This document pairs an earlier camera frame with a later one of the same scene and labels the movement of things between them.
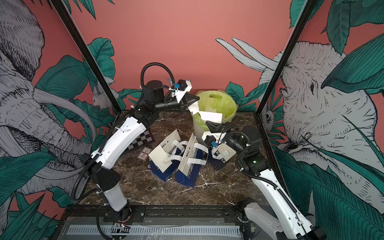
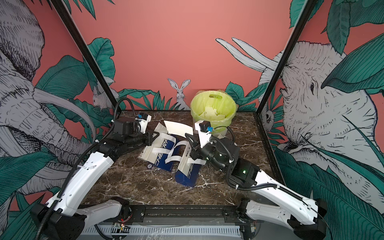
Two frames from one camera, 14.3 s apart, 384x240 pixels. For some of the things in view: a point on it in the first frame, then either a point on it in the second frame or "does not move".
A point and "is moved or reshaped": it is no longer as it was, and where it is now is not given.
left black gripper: (183, 104) -> (149, 138)
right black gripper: (225, 132) -> (198, 152)
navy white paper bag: (195, 155) does not move
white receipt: (160, 159) -> (178, 128)
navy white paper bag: (164, 159) is moved or reshaped
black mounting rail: (155, 214) does not move
